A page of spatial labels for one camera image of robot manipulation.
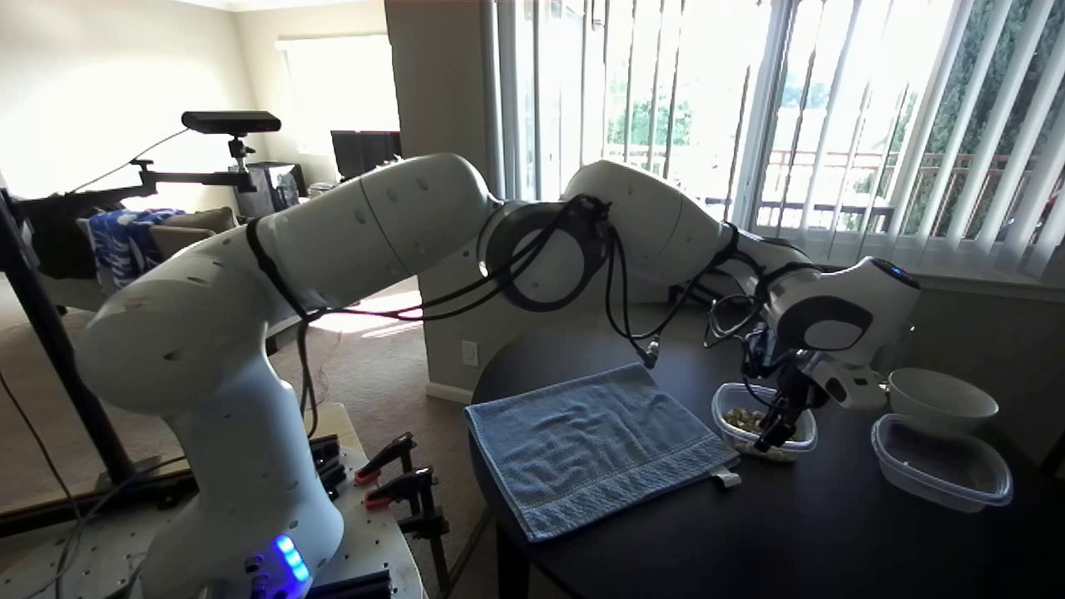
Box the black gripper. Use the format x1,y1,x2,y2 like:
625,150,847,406
743,319,837,454

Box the empty clear lunch box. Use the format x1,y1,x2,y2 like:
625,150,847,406
867,411,1016,517

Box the light blue towel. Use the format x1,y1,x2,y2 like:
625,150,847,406
463,362,746,546

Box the white bowl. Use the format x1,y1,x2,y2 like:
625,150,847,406
880,367,1001,441

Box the white vertical window blinds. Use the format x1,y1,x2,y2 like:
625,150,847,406
762,0,1065,281

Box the tall vertical door blinds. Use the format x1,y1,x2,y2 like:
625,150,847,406
491,0,778,228

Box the black clamp orange tips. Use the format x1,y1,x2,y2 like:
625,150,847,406
363,464,456,599
351,430,419,493

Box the dark flat screen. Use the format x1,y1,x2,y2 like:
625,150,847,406
329,128,402,182

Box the beige couch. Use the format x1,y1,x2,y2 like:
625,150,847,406
35,204,244,315

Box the blue patterned cloth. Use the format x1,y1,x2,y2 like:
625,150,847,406
83,206,178,293

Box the black tripod with boom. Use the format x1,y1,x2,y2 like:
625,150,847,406
0,130,279,539

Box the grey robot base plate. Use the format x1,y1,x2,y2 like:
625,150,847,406
0,396,438,599

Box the black stereo camera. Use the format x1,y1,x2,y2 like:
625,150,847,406
178,106,287,141

